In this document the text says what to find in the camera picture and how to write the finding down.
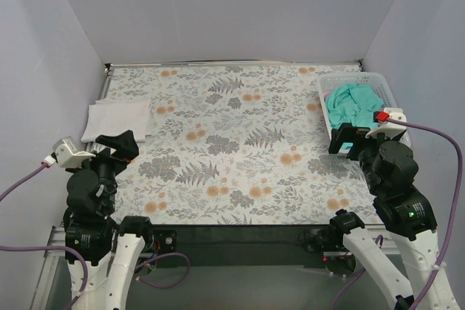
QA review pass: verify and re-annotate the white t shirt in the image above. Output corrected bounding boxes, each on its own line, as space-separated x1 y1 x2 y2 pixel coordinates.
81 99 152 143

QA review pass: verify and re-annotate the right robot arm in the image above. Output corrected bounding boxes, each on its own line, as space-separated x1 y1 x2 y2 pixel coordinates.
328 123 460 309

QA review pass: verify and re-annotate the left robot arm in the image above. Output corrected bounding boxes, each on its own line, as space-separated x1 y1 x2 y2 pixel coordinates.
63 130 155 309

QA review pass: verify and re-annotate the teal t shirt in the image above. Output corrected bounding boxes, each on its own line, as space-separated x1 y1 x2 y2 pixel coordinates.
325 83 384 129

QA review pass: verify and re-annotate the white plastic laundry basket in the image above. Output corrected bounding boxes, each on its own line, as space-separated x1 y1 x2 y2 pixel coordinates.
316 72 397 138

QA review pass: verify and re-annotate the floral patterned table mat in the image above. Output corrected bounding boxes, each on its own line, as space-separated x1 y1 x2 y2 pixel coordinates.
102 64 380 225

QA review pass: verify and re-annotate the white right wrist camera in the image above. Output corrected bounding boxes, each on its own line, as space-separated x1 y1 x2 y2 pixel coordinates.
365 107 406 141

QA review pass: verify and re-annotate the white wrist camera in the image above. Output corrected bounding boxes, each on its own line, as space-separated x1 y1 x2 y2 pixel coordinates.
41 137 96 169
365 107 406 141

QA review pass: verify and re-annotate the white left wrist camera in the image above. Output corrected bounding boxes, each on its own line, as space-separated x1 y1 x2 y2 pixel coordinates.
41 137 96 169

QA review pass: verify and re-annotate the aluminium frame rail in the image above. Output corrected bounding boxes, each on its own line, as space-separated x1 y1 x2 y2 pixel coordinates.
45 225 437 257

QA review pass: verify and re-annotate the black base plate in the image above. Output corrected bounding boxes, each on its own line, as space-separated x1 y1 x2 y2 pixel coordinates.
142 224 358 274

